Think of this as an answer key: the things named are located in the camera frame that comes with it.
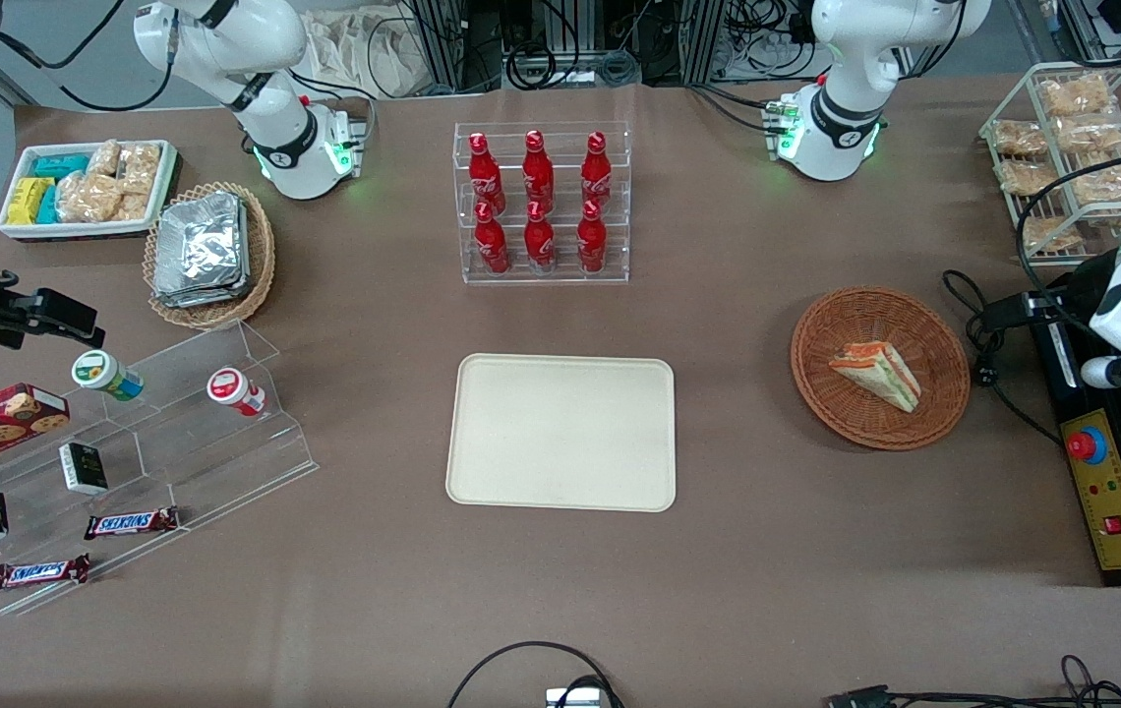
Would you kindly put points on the white plastic bin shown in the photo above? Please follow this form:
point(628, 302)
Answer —
point(20, 231)

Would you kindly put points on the red cola bottle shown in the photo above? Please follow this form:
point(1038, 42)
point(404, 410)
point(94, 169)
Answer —
point(537, 172)
point(540, 246)
point(591, 244)
point(485, 177)
point(596, 172)
point(492, 246)

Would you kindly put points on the green lid yogurt cup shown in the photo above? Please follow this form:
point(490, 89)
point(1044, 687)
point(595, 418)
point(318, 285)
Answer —
point(103, 374)

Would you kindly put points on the brown Snickers bar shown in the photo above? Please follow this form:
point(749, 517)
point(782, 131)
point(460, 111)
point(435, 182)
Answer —
point(131, 523)
point(39, 572)

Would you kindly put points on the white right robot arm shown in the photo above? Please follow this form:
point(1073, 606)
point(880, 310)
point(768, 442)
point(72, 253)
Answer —
point(256, 59)

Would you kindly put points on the clear acrylic bottle rack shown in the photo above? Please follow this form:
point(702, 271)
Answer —
point(560, 277)

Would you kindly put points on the clear fried snack bag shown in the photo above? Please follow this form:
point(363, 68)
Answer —
point(1052, 236)
point(1090, 133)
point(1114, 182)
point(1026, 177)
point(1019, 138)
point(1077, 95)

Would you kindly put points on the cream plastic tray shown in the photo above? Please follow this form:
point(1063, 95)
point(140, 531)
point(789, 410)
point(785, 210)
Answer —
point(560, 433)

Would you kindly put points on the cream cloth bag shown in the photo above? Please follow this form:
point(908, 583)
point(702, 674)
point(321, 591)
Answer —
point(374, 49)

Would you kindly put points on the clear acrylic step display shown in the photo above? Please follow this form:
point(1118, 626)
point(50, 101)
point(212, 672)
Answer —
point(226, 472)

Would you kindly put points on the triangular sandwich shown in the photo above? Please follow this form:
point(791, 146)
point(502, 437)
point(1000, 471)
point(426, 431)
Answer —
point(880, 374)

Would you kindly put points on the red emergency stop button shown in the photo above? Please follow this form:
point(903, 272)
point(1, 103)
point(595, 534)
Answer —
point(1087, 444)

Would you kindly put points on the brown wicker basket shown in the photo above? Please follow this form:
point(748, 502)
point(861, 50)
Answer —
point(855, 315)

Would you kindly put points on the tan wicker basket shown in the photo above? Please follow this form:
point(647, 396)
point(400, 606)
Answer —
point(264, 265)

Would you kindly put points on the small silver device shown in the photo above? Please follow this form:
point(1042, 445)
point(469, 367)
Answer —
point(575, 699)

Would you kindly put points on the aluminium frame post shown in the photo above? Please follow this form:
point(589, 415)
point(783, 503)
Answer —
point(703, 39)
point(442, 49)

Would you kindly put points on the yellow snack pack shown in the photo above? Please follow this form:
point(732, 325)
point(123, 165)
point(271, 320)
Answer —
point(27, 202)

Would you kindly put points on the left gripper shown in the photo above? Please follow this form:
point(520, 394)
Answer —
point(1088, 280)

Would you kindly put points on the teal snack pack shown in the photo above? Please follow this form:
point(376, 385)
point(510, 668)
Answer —
point(61, 165)
point(48, 206)

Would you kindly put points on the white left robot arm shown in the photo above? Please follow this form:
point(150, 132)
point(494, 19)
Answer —
point(846, 59)

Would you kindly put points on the silver foil food pack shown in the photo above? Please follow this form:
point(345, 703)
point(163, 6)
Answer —
point(202, 251)

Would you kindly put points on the clear rice cracker bag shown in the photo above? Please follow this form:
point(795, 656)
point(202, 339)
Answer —
point(140, 169)
point(88, 197)
point(132, 206)
point(104, 157)

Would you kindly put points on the red lid yogurt cup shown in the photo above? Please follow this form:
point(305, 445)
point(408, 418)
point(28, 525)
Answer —
point(231, 388)

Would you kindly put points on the black yellow control box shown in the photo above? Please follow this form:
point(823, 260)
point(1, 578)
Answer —
point(1111, 492)

